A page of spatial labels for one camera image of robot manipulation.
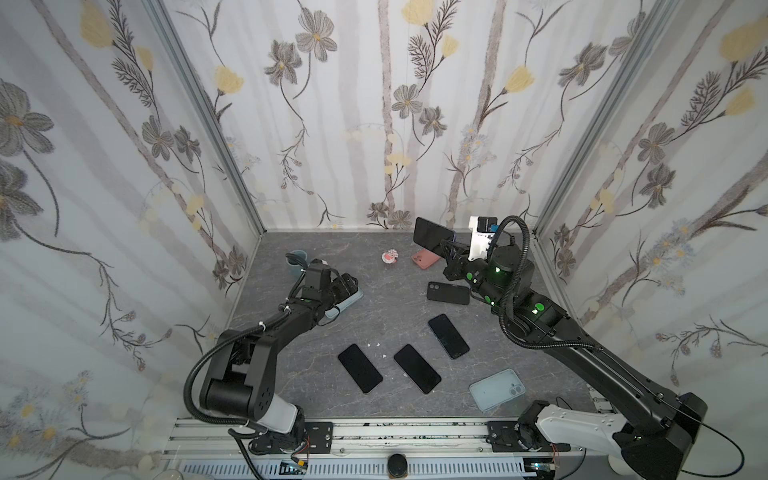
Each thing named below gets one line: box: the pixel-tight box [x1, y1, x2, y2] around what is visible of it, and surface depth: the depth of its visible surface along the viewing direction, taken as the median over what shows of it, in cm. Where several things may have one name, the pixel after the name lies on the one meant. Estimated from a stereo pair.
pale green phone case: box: [469, 369, 526, 412], surface depth 84 cm
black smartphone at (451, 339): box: [428, 313, 470, 359], surface depth 94 cm
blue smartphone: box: [413, 217, 457, 259], surface depth 75 cm
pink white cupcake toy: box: [381, 249, 399, 264], surface depth 113 cm
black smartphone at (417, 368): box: [394, 344, 442, 394], surface depth 87 cm
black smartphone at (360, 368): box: [338, 343, 383, 394], surface depth 88 cm
